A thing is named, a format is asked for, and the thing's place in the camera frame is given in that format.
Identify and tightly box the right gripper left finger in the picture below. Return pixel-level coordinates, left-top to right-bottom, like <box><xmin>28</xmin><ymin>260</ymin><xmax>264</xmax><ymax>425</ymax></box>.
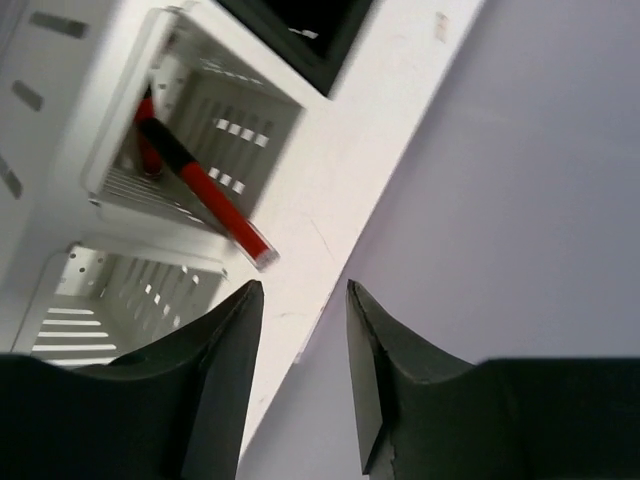
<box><xmin>1</xmin><ymin>280</ymin><xmax>264</xmax><ymax>479</ymax></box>

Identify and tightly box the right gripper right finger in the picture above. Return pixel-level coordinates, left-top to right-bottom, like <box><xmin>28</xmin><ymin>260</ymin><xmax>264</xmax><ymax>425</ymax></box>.
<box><xmin>346</xmin><ymin>281</ymin><xmax>639</xmax><ymax>479</ymax></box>

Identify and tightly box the red lip gloss tube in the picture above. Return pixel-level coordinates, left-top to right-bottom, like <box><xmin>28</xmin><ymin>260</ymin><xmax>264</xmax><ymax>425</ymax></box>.
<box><xmin>139</xmin><ymin>117</ymin><xmax>280</xmax><ymax>271</ymax></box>

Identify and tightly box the dark red lip gloss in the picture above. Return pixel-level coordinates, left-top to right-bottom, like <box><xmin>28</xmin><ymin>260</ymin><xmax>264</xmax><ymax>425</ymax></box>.
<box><xmin>134</xmin><ymin>84</ymin><xmax>163</xmax><ymax>178</ymax></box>

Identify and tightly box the white organizer box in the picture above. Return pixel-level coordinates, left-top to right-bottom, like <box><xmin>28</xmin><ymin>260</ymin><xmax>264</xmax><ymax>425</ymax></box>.
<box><xmin>1</xmin><ymin>1</ymin><xmax>306</xmax><ymax>353</ymax></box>

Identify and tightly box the black organizer box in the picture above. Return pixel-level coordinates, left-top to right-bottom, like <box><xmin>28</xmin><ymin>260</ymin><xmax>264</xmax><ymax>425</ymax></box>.
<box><xmin>217</xmin><ymin>0</ymin><xmax>374</xmax><ymax>97</ymax></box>

